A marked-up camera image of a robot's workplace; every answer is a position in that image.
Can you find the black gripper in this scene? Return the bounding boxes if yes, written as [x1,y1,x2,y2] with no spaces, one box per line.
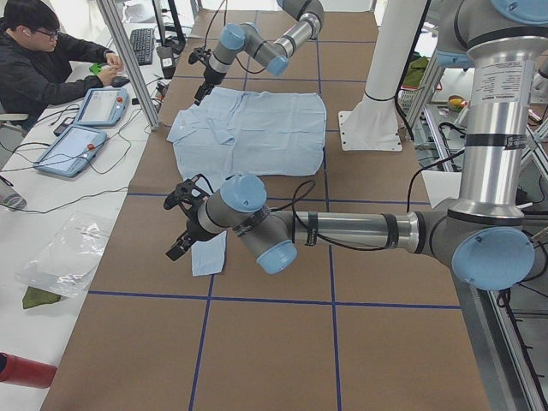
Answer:
[194,65,227,105]
[165,210,218,261]

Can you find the light blue striped shirt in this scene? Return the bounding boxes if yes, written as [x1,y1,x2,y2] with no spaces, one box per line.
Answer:
[167,87,326,275]

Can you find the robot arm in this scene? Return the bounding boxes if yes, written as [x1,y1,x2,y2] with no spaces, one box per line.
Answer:
[188,0,325,105]
[164,1,547,291]

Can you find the black keyboard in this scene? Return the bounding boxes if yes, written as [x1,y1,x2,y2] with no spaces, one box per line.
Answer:
[129,28,155,65]

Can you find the blue teach pendant far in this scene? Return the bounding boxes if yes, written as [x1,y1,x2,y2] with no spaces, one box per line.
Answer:
[74,87,129,127]

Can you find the blue teach pendant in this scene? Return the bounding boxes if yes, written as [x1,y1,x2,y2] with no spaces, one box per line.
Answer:
[74,87,129,127]
[33,125,107,178]

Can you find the clear plastic bag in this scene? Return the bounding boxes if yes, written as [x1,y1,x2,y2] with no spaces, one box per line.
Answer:
[16,211,114,298]

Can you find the blue teach pendant near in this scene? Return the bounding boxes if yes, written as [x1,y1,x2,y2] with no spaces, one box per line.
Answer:
[33,125,107,178]

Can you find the olive green cloth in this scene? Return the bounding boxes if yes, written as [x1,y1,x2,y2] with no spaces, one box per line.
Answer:
[22,286,61,310]

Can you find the person in black jacket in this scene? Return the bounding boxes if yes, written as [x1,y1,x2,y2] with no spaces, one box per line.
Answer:
[1,1,123,130]

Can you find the brown paper table mat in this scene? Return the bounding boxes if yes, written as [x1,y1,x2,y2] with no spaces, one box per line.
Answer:
[40,12,489,410]

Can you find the red cylindrical bottle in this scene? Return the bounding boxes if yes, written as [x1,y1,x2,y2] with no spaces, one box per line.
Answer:
[1,353,57,389]

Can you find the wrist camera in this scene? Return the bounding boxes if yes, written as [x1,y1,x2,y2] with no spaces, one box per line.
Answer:
[188,46,211,66]
[164,174,211,217]

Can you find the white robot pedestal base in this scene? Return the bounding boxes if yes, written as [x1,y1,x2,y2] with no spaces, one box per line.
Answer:
[337,0,433,152]

